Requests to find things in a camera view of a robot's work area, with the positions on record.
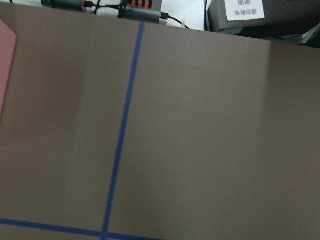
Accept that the dark box with label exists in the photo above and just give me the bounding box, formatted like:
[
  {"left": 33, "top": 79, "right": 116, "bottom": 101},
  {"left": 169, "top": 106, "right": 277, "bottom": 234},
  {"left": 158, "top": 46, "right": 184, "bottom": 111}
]
[{"left": 207, "top": 0, "right": 320, "bottom": 38}]

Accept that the grey usb hub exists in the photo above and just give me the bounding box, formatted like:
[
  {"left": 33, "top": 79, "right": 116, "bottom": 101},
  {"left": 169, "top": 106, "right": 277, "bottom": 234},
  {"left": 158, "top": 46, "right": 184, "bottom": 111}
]
[{"left": 118, "top": 0, "right": 163, "bottom": 24}]

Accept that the pink plastic box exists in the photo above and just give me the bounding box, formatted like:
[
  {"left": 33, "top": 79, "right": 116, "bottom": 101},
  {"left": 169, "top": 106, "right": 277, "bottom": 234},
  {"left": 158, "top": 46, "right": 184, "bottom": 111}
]
[{"left": 0, "top": 21, "right": 17, "bottom": 118}]

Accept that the brown paper table mat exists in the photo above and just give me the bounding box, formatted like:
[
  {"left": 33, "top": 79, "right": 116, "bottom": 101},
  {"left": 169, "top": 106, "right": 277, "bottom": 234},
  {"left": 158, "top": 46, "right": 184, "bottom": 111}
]
[{"left": 0, "top": 3, "right": 320, "bottom": 240}]

